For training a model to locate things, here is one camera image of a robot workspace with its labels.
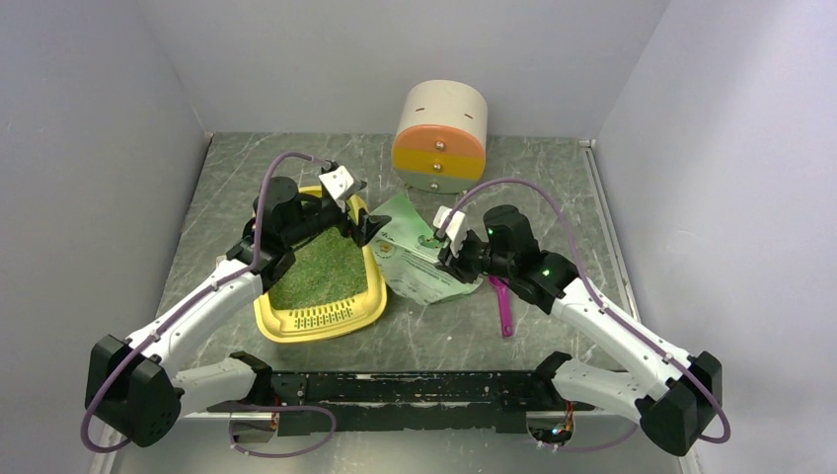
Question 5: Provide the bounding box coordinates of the green cat litter bag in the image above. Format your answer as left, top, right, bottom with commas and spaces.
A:
369, 193, 483, 306

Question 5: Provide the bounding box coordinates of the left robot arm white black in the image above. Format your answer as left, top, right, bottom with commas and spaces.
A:
83, 168, 387, 447

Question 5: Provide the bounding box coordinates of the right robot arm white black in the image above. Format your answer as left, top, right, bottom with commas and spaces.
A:
433, 204, 723, 456

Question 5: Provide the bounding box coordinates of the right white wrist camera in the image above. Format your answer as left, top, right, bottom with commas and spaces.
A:
432, 206, 469, 257

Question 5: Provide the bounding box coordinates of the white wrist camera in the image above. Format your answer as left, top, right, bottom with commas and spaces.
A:
432, 206, 469, 257
318, 165, 359, 213

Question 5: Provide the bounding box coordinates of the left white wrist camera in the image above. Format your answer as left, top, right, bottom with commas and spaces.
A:
318, 165, 359, 213

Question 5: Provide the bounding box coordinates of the round cream drawer cabinet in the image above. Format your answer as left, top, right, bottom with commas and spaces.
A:
391, 80, 488, 194

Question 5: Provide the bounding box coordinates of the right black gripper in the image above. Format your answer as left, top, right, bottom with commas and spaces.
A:
434, 229, 514, 283

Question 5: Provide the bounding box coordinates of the yellow litter box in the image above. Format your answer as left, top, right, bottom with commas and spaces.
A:
254, 178, 387, 344

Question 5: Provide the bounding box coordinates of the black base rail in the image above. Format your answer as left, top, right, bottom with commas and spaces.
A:
206, 369, 596, 438

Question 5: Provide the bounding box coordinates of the magenta plastic scoop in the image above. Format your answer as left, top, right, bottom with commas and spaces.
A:
489, 276, 514, 338

